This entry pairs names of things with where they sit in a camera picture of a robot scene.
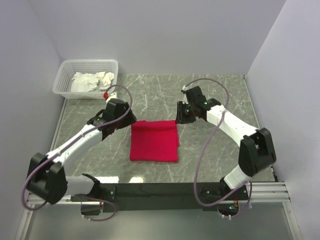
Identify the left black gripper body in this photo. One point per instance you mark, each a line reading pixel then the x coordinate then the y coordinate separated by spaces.
pixel 128 119

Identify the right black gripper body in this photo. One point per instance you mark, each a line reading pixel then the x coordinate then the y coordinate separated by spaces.
pixel 190 116

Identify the red t shirt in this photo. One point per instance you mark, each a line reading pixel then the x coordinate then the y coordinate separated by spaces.
pixel 154 141

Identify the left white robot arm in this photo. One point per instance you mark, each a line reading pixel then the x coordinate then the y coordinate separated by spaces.
pixel 46 175

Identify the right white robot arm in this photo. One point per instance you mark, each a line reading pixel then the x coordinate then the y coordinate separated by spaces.
pixel 256 147

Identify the white t shirt in basket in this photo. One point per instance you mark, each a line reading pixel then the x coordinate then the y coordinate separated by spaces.
pixel 91 82

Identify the white plastic laundry basket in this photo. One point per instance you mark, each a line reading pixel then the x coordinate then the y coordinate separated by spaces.
pixel 66 71

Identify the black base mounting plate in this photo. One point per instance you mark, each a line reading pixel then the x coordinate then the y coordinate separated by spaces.
pixel 158 196

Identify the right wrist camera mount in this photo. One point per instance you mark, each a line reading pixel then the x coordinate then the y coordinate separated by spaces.
pixel 184 90

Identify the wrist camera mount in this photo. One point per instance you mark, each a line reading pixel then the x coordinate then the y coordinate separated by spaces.
pixel 108 96
pixel 184 90

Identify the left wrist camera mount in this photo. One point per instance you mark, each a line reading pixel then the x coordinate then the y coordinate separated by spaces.
pixel 108 96

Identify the aluminium frame rail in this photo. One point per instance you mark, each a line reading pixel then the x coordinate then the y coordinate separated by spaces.
pixel 269 192

